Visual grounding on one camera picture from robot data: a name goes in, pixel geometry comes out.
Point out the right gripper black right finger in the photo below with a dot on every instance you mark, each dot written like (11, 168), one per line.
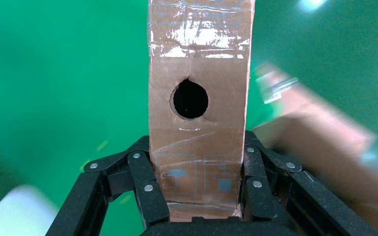
(306, 198)

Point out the small cardboard box with hole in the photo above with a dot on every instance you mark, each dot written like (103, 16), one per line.
(228, 107)

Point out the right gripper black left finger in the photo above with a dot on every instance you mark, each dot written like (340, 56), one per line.
(91, 195)

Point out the white rounded object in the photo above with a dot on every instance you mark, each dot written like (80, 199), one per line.
(16, 215)

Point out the green table cloth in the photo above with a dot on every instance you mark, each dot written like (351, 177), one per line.
(52, 143)

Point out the large open cardboard carton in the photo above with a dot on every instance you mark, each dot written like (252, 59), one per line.
(326, 143)

